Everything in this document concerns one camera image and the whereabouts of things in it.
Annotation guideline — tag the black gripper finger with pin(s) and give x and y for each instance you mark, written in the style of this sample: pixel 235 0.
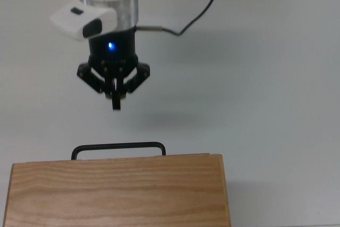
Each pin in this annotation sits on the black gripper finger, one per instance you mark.
pixel 91 79
pixel 138 78

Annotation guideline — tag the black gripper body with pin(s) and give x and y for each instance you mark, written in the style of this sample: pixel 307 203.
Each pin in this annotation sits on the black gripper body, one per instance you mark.
pixel 117 57

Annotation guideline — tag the wooden cabinet box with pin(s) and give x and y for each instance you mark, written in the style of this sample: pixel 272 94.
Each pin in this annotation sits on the wooden cabinet box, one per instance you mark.
pixel 119 192

